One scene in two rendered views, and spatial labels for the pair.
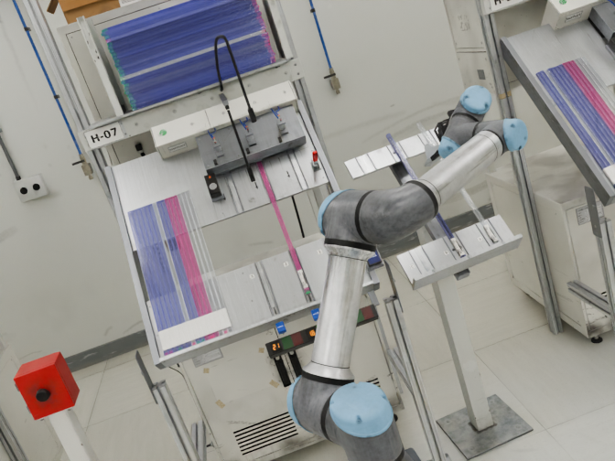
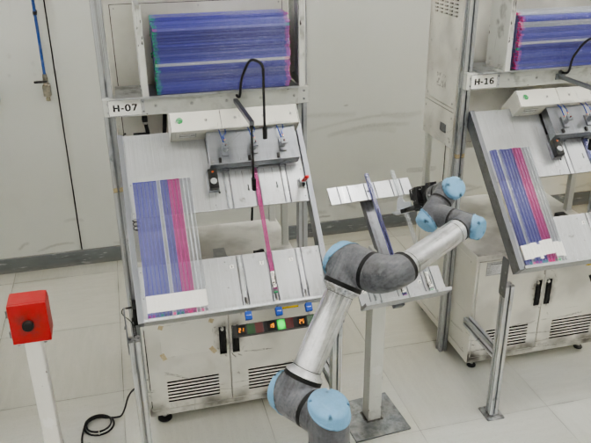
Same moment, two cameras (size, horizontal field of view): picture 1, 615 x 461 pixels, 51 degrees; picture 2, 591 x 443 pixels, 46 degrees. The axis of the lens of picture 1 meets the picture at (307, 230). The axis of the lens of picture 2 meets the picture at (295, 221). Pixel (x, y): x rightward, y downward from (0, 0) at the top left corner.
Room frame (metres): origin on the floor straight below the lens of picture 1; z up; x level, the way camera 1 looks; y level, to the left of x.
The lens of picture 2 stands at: (-0.36, 0.37, 2.01)
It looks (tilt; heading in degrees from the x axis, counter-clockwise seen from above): 24 degrees down; 350
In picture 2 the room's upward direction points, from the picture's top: 1 degrees counter-clockwise
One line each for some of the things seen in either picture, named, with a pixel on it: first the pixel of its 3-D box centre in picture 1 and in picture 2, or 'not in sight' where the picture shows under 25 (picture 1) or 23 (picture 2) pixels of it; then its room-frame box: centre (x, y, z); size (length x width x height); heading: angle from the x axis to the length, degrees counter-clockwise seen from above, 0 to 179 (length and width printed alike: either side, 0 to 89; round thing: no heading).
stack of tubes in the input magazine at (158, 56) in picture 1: (190, 46); (221, 51); (2.27, 0.17, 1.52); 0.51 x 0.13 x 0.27; 94
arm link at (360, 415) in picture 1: (362, 422); (327, 417); (1.14, 0.02, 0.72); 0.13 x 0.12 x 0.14; 34
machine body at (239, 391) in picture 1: (285, 348); (218, 315); (2.39, 0.24, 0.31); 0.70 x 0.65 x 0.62; 94
